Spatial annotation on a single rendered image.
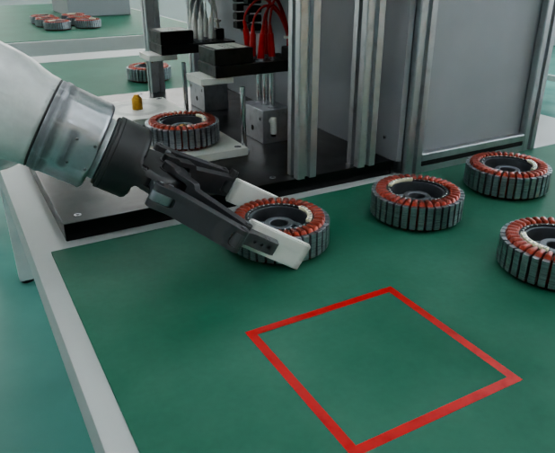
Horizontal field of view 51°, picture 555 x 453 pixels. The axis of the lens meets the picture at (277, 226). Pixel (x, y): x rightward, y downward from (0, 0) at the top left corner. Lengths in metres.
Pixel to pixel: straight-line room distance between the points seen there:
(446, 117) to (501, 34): 0.15
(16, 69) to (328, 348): 0.36
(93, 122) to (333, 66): 0.51
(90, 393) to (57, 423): 1.14
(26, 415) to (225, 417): 1.25
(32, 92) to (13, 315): 1.54
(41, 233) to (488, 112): 0.68
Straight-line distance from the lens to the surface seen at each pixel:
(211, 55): 0.90
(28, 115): 0.57
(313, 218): 0.64
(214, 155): 0.87
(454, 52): 0.91
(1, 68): 0.57
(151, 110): 1.14
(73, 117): 0.57
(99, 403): 0.47
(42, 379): 1.76
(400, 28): 0.86
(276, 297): 0.56
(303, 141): 0.78
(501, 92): 1.01
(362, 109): 0.83
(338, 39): 0.98
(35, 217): 0.80
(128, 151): 0.58
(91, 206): 0.75
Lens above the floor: 1.05
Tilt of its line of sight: 25 degrees down
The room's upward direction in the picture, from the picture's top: straight up
